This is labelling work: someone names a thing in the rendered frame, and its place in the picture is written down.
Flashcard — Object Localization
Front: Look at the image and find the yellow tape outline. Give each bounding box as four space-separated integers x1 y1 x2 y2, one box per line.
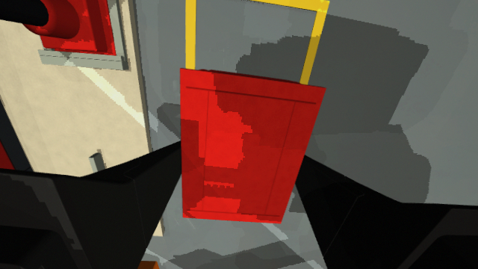
185 0 329 85

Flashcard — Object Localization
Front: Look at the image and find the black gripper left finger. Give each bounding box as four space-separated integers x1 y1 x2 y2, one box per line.
0 141 181 269

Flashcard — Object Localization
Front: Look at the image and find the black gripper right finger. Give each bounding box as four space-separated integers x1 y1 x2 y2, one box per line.
295 155 478 269

